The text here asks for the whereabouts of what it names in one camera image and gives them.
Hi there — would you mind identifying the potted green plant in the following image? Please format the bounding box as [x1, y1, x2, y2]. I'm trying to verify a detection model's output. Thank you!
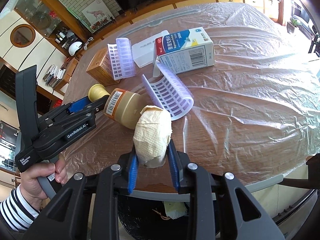
[286, 17, 301, 34]

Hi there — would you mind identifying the blue white medicine carton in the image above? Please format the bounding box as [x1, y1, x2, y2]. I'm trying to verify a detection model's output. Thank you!
[153, 27, 215, 77]

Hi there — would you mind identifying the yellow plastic cup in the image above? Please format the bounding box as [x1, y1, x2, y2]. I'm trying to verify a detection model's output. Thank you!
[88, 83, 110, 102]

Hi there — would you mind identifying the striped sleeve left forearm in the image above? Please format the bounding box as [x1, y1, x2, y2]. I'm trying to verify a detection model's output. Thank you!
[1, 186, 40, 232]

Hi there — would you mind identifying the purple white pill tray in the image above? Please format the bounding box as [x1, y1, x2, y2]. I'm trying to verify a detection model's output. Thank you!
[142, 63, 194, 121]
[107, 37, 136, 81]

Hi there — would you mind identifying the white plastic box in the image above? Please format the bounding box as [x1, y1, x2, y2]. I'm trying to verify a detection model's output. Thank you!
[132, 30, 169, 68]

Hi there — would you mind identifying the brown cardboard box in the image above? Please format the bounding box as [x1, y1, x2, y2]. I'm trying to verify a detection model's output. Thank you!
[86, 48, 120, 86]

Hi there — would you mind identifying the white dome helmet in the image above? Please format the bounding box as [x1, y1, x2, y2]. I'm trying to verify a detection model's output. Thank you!
[68, 41, 82, 56]

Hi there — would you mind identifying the beige paper towel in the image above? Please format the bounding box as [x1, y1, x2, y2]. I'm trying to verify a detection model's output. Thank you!
[133, 105, 172, 168]

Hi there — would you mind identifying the person left hand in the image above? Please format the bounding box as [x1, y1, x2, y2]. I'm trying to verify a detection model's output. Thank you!
[19, 153, 69, 212]

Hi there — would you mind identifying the horse picture on canvas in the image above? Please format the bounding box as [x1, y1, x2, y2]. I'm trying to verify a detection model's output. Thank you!
[82, 0, 114, 33]

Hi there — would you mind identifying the orange label jar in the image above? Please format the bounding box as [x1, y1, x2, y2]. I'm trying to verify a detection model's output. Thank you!
[104, 88, 147, 130]

